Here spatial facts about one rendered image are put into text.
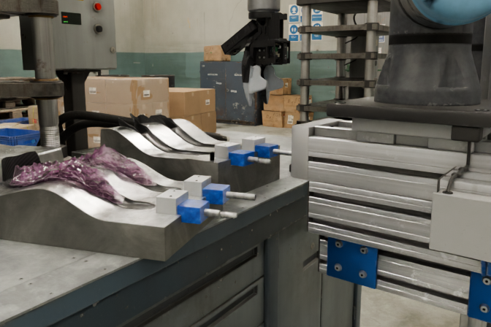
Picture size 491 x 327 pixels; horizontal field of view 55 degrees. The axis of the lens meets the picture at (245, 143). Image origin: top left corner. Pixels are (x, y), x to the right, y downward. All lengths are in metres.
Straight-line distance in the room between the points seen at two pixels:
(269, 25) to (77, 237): 0.60
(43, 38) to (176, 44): 8.28
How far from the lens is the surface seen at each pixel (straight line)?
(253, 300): 1.21
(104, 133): 1.22
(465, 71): 0.72
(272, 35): 1.07
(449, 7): 0.57
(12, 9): 1.58
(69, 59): 1.79
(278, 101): 8.01
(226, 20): 9.05
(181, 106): 5.77
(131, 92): 4.99
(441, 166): 0.70
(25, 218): 0.86
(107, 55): 1.89
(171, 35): 9.90
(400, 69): 0.71
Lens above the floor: 1.10
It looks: 10 degrees down
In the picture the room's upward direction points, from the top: straight up
